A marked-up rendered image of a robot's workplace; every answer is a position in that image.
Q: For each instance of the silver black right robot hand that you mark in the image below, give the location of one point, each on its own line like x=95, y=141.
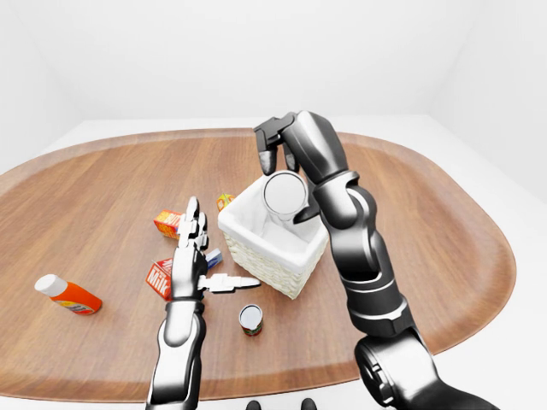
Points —
x=316, y=145

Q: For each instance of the small red green tin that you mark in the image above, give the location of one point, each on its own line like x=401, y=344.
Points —
x=250, y=319

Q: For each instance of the orange printed food box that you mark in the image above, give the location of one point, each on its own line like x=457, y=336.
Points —
x=167, y=223

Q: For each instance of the small blue white box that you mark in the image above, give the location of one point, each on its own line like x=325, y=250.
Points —
x=214, y=258

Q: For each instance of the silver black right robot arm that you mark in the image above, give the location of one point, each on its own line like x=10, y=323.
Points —
x=363, y=256

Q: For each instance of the white woven basket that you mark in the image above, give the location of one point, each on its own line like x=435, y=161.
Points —
x=273, y=260

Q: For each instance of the tin with white lid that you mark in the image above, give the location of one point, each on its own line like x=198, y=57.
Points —
x=284, y=194

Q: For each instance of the small dark shape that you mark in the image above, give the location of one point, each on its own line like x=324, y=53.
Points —
x=253, y=405
x=308, y=404

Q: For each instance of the red white milk carton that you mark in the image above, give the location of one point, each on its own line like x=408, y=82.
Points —
x=159, y=279

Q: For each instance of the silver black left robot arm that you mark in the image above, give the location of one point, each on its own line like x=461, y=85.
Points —
x=177, y=341

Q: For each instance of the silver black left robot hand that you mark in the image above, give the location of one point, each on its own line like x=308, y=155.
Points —
x=186, y=277

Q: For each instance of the orange bottle with white cap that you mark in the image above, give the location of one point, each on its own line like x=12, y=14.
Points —
x=74, y=296

